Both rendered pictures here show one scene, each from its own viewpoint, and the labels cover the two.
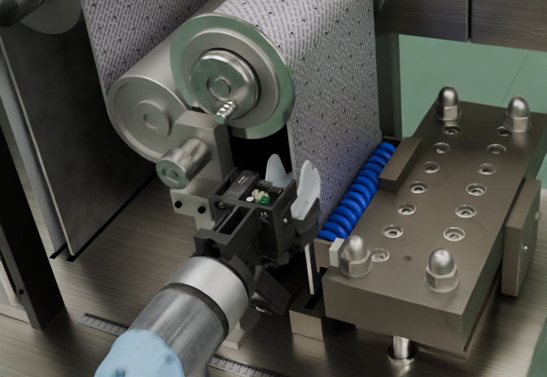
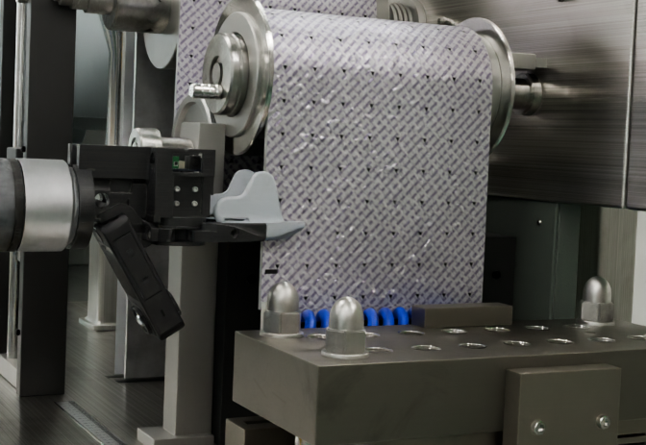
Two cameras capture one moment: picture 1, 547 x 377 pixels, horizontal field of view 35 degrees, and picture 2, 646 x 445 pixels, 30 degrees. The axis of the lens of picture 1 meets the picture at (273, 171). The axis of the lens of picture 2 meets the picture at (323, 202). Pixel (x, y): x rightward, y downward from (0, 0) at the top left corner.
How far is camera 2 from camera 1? 0.81 m
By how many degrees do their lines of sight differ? 44
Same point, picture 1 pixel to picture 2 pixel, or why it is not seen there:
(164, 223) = not seen: hidden behind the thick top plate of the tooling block
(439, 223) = (426, 343)
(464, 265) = (391, 357)
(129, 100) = not seen: hidden behind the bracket
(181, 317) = not seen: outside the picture
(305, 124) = (299, 152)
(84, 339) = (40, 409)
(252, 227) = (135, 166)
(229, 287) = (52, 179)
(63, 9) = (172, 34)
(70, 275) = (102, 386)
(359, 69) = (441, 172)
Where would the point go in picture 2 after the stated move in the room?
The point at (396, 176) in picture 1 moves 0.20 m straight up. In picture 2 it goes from (432, 308) to (442, 84)
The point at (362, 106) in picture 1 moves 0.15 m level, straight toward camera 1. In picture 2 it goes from (440, 229) to (343, 234)
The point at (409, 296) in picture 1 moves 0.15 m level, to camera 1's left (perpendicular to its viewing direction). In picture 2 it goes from (291, 351) to (141, 328)
